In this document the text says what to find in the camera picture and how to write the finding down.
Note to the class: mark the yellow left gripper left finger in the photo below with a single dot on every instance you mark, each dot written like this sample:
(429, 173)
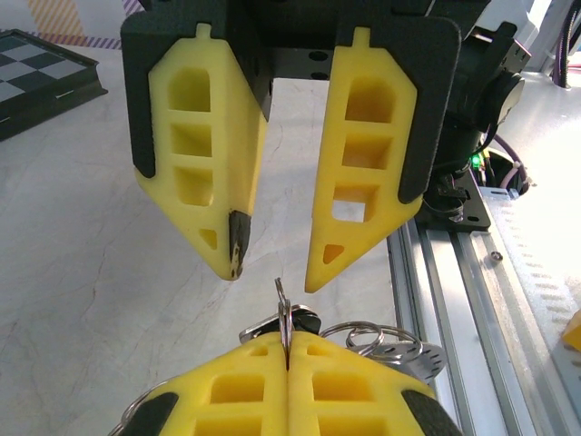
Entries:
(236, 395)

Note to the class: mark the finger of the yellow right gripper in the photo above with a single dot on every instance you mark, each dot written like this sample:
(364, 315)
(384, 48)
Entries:
(404, 113)
(227, 159)

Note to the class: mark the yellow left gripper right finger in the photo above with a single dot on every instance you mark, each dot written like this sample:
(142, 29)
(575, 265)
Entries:
(345, 395)

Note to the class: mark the key with black head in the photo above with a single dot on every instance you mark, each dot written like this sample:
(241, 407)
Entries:
(308, 320)

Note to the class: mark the black grey folding chessboard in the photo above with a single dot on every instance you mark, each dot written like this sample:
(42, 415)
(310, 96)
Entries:
(41, 77)

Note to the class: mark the yellow toy brick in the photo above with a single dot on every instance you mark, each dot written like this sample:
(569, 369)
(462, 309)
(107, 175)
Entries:
(574, 331)

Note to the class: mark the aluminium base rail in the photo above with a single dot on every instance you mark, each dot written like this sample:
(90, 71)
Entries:
(436, 318)

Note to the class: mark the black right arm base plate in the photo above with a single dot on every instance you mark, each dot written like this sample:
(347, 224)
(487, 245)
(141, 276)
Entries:
(472, 213)

